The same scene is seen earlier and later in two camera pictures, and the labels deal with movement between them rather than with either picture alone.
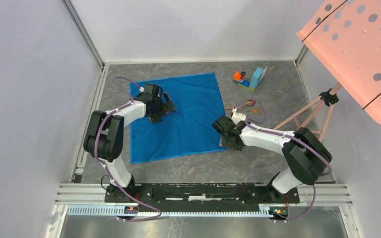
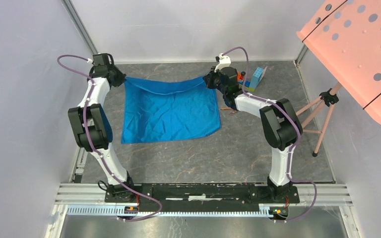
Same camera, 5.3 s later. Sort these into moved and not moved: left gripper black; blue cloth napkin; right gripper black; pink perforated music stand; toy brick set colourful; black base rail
Moved: left gripper black; right gripper black; blue cloth napkin
Not moved: pink perforated music stand; black base rail; toy brick set colourful
